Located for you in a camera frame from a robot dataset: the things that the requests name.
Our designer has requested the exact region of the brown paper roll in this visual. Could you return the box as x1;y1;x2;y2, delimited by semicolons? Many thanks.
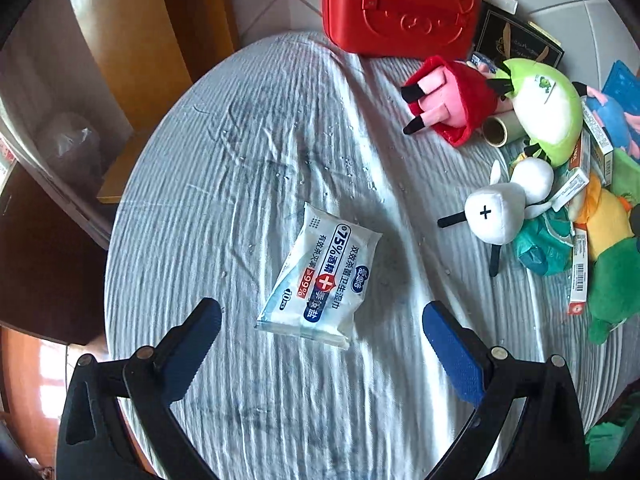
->
481;115;521;148

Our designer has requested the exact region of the pig plush in red dress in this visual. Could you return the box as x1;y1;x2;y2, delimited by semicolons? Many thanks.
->
401;55;516;147

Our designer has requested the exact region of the pig plush in blue shirt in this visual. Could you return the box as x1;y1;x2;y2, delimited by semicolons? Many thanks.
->
575;82;640;161

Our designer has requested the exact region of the green cloth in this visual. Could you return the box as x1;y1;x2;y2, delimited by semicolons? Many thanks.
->
585;422;633;473

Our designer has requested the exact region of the red plastic suitcase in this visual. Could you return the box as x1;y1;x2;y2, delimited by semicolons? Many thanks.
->
321;0;484;57

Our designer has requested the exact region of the light green plush toy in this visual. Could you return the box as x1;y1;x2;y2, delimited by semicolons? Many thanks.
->
492;58;585;167

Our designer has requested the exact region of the dark wooden cabinet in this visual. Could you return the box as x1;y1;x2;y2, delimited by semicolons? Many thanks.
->
0;160;111;346

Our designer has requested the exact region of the dark green plush toy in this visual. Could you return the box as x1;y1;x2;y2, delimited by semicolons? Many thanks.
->
587;237;640;343

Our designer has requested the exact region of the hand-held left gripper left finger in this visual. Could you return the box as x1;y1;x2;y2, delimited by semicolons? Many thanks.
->
56;297;223;480

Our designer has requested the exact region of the wooden wardrobe panel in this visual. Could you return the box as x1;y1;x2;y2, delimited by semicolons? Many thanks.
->
65;0;241;203

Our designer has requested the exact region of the white barcode medicine box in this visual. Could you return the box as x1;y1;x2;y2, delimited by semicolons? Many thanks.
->
552;167;591;211

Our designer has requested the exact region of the green plastic packet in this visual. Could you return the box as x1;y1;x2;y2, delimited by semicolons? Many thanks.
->
515;205;573;276

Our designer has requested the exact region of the red white medicine box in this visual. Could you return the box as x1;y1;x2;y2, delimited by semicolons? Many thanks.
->
567;227;592;316

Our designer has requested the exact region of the white rabbit plush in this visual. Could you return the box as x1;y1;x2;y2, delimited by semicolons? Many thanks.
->
437;157;556;278

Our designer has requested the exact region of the yellow plush toy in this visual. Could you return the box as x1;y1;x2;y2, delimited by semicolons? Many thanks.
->
570;175;635;261

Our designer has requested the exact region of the orange white medicine box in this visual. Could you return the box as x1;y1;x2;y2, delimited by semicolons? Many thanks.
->
580;110;615;186

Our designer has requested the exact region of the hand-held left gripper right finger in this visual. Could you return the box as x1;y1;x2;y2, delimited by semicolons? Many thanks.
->
421;301;588;480

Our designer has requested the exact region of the white wet wipes packet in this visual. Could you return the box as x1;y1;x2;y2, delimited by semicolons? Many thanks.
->
254;201;384;350

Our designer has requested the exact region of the black gift bag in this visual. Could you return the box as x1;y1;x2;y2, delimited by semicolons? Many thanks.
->
472;2;565;68

